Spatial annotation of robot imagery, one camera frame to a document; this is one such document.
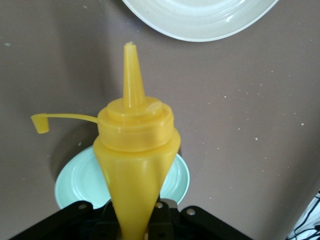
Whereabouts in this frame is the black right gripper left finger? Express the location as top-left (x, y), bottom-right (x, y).
top-left (9, 199), bottom-right (121, 240)

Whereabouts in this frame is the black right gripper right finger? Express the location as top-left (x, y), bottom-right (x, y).
top-left (149, 197), bottom-right (251, 240)

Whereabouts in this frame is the yellow mustard squeeze bottle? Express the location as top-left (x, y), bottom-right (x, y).
top-left (30, 42), bottom-right (182, 240)

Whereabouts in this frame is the pale green plate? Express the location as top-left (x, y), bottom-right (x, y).
top-left (54, 144), bottom-right (191, 211)

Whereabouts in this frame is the beige plate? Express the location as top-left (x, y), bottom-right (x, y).
top-left (121, 0), bottom-right (280, 43)

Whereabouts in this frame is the brown table cover sheet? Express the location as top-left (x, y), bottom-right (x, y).
top-left (0, 0), bottom-right (320, 240)

